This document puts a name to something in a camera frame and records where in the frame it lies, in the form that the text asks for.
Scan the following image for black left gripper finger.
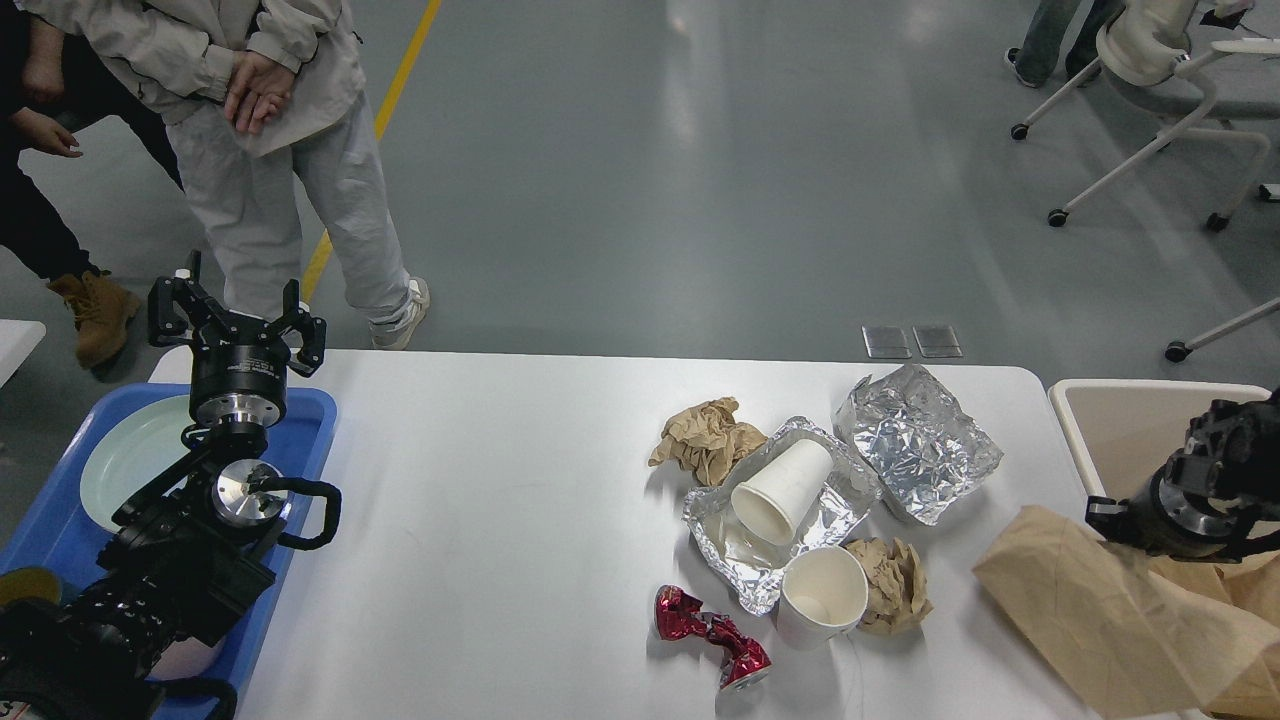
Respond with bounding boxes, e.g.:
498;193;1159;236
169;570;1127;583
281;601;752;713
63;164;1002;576
148;250;236;347
264;279;326;378

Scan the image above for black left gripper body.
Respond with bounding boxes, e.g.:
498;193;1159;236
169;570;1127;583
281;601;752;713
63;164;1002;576
189;340;291;427

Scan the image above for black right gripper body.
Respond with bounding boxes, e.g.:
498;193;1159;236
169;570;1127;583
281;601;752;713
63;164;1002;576
1085;471;1279;562

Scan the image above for large brown paper sheet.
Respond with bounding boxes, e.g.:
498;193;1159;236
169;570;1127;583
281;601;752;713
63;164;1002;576
974;506;1279;719

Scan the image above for green plate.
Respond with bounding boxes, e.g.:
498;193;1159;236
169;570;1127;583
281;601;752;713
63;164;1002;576
79;396;193;534

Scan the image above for aluminium foil sheet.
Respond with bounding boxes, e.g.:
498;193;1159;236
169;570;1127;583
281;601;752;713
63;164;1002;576
833;364;1004;527

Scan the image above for small brown paper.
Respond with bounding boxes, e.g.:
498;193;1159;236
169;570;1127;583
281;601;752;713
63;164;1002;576
844;538;933;635

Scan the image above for pink mug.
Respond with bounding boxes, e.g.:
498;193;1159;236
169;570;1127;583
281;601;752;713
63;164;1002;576
148;637;227;682

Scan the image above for grey mug yellow inside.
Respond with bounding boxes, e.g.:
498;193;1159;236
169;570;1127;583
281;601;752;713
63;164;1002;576
0;566;63;609

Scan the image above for white paper cup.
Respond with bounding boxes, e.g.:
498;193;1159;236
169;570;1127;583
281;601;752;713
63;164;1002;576
730;439;835;546
776;546;869;650

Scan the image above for aluminium foil tray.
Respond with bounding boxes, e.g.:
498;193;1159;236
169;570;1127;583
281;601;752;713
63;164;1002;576
684;416;881;616

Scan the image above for crushed red can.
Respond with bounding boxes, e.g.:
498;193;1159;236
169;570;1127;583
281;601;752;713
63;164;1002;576
654;584;772;694

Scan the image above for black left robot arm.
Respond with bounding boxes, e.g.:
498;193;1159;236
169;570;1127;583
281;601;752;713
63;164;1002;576
3;252;342;719

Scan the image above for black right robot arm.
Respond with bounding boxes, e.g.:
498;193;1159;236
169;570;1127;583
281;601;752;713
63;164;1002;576
1085;392;1279;562

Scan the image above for beige waste bin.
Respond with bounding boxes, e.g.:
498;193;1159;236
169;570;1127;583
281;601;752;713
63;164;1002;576
1048;379;1271;500

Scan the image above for person in grey trousers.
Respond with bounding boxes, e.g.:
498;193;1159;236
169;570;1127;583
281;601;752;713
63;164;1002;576
26;1;430;351

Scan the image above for blue plastic tray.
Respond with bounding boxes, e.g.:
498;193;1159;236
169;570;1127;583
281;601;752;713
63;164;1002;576
0;383;339;691

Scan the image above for person in black clothes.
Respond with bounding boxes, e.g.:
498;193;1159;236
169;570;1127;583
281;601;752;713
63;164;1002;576
0;10;186;369

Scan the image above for floor socket plates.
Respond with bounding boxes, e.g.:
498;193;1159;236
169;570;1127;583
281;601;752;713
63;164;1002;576
861;324;965;359

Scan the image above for crumpled brown paper ball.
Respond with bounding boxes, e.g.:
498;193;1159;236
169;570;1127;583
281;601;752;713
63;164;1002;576
646;396;767;487

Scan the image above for person in jeans background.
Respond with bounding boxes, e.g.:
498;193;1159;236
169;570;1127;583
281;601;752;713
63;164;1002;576
1005;1;1124;88

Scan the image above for white office chair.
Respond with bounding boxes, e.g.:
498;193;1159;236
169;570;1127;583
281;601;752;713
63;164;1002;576
1010;1;1279;232

